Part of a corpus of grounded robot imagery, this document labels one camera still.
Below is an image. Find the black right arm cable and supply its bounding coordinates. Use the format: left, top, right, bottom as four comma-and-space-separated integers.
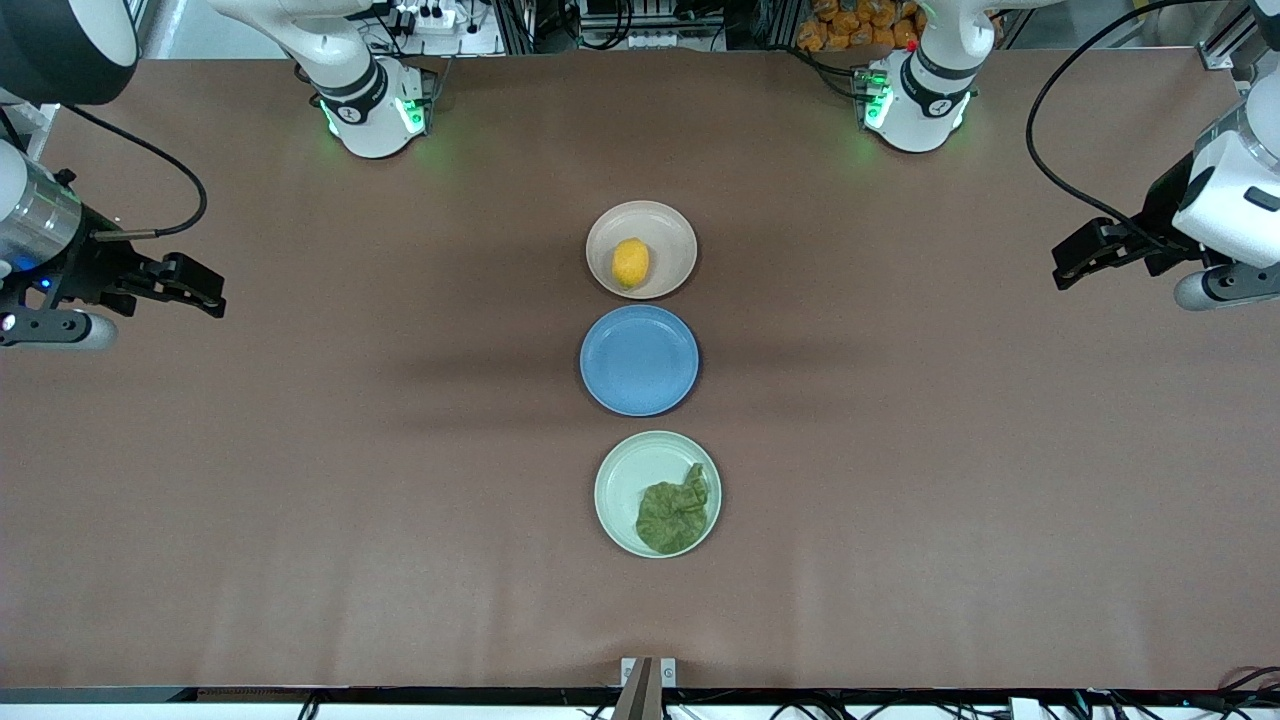
58, 98, 209, 240

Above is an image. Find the brown table mat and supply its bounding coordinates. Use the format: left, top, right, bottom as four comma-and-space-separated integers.
0, 48, 1280, 691

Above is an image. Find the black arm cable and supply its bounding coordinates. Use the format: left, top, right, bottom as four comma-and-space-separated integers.
58, 98, 209, 240
1024, 0, 1153, 227

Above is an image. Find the light green round plate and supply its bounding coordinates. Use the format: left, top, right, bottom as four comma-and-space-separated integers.
593, 430, 723, 559

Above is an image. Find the white power strip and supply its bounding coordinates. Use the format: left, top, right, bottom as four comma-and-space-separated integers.
390, 2, 463, 33

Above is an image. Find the bag of orange items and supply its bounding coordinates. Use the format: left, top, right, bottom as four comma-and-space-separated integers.
796, 0, 927, 54

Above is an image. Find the yellow lemon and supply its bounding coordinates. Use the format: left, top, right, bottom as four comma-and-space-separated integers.
611, 237, 651, 291

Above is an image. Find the beige round plate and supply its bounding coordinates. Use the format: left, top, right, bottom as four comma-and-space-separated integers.
585, 200, 699, 301

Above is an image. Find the green lettuce leaf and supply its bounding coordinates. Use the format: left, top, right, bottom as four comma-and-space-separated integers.
636, 462, 712, 556

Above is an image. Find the blue round plate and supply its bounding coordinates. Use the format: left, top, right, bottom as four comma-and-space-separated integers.
579, 304, 701, 418

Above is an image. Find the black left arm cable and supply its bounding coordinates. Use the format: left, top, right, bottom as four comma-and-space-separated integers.
1024, 0, 1153, 227

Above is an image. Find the silver camera mount bracket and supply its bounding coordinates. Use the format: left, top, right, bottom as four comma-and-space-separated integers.
612, 656, 679, 720

